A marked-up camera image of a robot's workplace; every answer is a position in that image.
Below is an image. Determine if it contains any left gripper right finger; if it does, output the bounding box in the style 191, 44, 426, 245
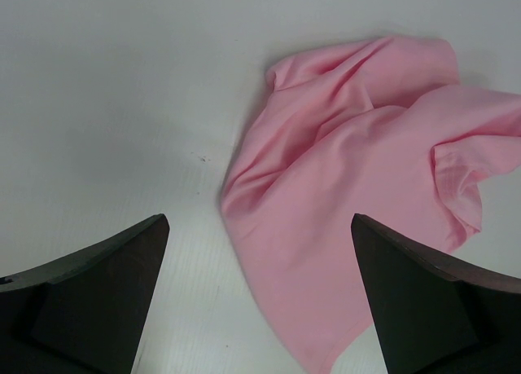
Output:
351, 214, 520, 373

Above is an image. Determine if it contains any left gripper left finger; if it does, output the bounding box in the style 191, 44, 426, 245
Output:
1, 214, 169, 373

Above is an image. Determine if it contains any pink t-shirt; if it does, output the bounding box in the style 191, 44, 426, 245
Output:
221, 37, 520, 373

